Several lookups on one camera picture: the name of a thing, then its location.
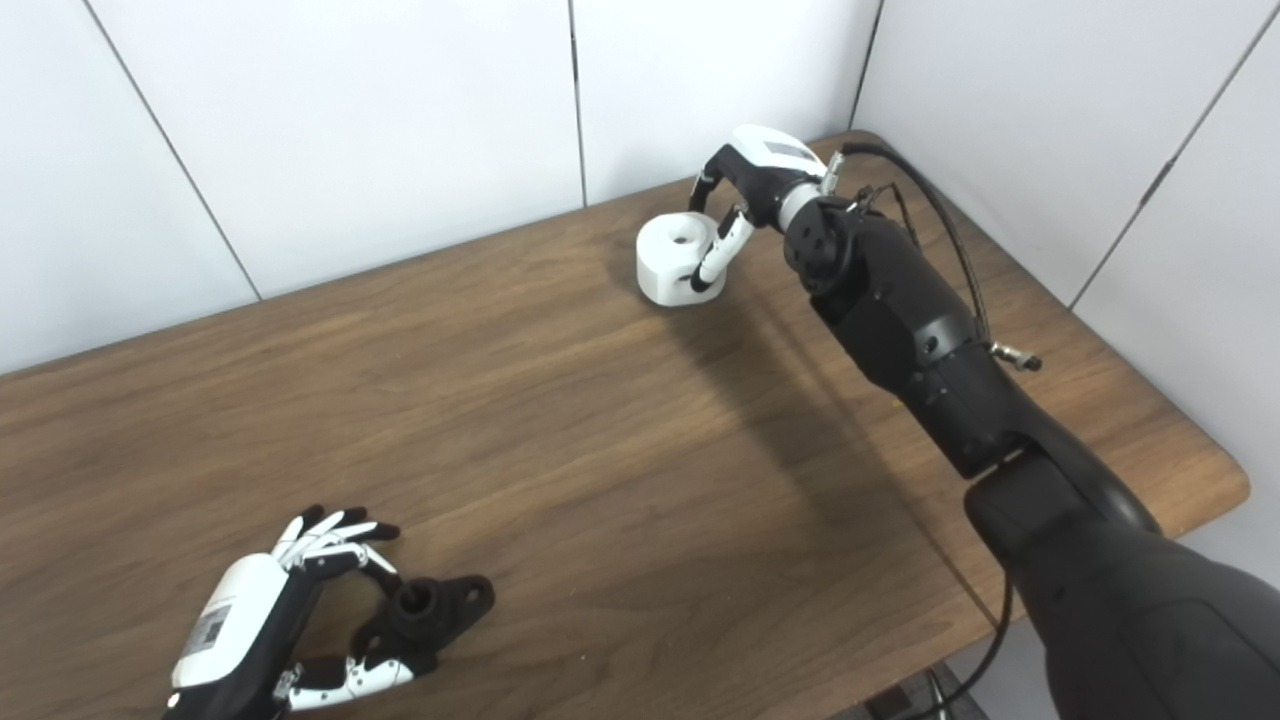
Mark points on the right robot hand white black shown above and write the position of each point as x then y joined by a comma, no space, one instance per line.
770,170

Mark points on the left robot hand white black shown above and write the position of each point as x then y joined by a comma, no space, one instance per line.
240,620

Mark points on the round white piece with holes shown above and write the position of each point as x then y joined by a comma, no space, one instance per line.
665,265

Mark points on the black flanged holder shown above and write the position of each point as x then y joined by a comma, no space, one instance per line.
440,605

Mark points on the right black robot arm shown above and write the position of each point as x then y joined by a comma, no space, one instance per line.
930,340

